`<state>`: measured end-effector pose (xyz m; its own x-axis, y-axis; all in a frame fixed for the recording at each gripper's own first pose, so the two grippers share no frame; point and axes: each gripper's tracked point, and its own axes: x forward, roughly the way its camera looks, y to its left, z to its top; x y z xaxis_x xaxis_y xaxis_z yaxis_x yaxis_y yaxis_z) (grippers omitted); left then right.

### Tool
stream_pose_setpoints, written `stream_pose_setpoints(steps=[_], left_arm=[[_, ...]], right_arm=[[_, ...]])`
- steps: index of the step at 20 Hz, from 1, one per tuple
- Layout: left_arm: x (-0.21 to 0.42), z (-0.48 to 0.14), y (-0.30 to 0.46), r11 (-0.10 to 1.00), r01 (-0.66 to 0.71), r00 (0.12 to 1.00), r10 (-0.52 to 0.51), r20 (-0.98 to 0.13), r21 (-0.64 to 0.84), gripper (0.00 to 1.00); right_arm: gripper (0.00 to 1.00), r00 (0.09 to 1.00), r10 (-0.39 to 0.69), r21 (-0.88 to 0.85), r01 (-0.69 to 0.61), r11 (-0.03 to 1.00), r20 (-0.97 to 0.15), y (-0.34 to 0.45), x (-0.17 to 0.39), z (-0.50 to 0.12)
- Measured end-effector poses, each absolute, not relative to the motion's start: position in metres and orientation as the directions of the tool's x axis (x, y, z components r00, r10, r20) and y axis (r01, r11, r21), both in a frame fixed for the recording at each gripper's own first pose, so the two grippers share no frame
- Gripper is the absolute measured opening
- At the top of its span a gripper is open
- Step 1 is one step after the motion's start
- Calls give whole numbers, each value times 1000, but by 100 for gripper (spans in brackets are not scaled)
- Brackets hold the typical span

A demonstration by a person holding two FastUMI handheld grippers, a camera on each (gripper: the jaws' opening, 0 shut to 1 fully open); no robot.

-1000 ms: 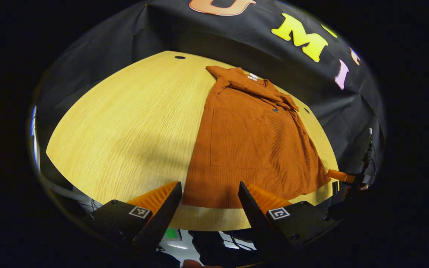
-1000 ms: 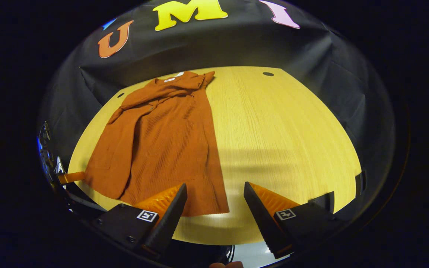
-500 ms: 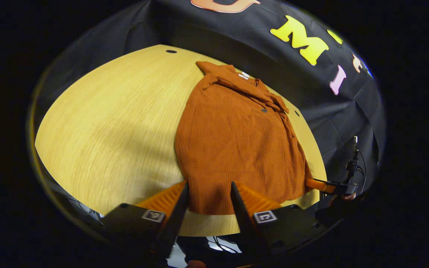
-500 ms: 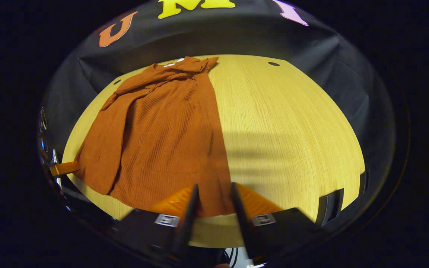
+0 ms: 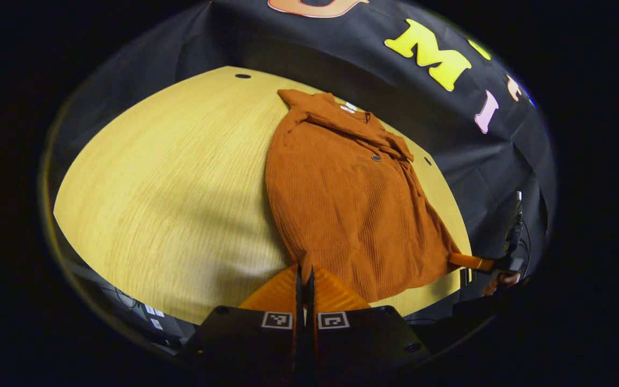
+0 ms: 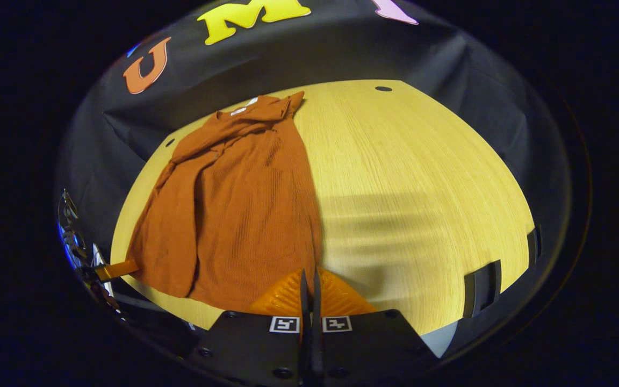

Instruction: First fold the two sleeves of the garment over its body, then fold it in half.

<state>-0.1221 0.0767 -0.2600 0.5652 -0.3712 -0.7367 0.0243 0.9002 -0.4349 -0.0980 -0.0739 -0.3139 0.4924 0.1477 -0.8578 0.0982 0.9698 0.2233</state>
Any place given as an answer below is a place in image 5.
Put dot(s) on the black backdrop cloth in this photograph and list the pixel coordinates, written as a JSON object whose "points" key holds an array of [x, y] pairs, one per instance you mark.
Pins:
{"points": [[342, 54]]}

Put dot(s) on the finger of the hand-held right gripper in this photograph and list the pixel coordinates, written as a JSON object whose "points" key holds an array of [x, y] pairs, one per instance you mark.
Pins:
{"points": [[470, 262]]}

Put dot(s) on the dark box with white labels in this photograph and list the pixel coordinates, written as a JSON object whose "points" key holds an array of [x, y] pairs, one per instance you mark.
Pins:
{"points": [[167, 325]]}

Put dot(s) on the rust orange knit garment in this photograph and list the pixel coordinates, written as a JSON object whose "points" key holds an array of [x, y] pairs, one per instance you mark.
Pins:
{"points": [[352, 215]]}

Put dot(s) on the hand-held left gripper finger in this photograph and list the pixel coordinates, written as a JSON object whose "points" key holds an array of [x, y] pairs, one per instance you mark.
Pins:
{"points": [[298, 298], [310, 298]]}

